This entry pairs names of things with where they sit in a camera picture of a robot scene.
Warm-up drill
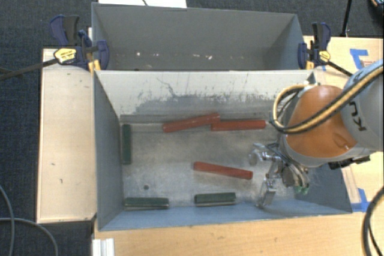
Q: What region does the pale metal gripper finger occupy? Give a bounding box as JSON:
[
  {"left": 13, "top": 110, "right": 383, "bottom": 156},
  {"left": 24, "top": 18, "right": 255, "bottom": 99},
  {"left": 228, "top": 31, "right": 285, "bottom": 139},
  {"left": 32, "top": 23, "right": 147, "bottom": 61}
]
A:
[
  {"left": 256, "top": 171, "right": 278, "bottom": 210},
  {"left": 248, "top": 143, "right": 272, "bottom": 166}
]

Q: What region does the red-brown flat block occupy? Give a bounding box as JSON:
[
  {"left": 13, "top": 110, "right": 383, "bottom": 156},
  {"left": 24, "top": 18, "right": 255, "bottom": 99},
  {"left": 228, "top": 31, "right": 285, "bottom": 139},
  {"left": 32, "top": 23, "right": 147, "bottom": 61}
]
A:
[
  {"left": 161, "top": 112, "right": 221, "bottom": 134},
  {"left": 193, "top": 161, "right": 254, "bottom": 180},
  {"left": 210, "top": 119, "right": 268, "bottom": 132}
]

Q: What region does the dark green flat block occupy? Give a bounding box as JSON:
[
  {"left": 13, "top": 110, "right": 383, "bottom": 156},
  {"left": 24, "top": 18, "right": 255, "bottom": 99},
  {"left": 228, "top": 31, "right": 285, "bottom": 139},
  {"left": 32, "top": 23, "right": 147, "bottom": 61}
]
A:
[
  {"left": 121, "top": 124, "right": 133, "bottom": 165},
  {"left": 124, "top": 197, "right": 170, "bottom": 210},
  {"left": 194, "top": 192, "right": 237, "bottom": 207}
]

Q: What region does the grey metal bin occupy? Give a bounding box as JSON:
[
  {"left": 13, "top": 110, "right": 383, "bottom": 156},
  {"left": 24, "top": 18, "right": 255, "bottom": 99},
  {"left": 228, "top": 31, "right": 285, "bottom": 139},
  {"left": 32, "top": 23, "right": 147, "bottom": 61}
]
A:
[{"left": 91, "top": 2, "right": 353, "bottom": 233}]

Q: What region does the pale wood board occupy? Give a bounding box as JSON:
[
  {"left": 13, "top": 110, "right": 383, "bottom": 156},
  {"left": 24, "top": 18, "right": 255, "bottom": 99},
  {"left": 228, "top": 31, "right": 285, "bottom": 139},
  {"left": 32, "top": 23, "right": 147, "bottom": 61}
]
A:
[{"left": 35, "top": 47, "right": 98, "bottom": 224}]

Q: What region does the black cylinder on white bracket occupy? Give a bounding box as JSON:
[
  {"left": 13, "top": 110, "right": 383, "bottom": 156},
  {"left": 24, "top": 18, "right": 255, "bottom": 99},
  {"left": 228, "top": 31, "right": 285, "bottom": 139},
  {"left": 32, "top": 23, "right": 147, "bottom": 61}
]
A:
[{"left": 327, "top": 154, "right": 371, "bottom": 171}]

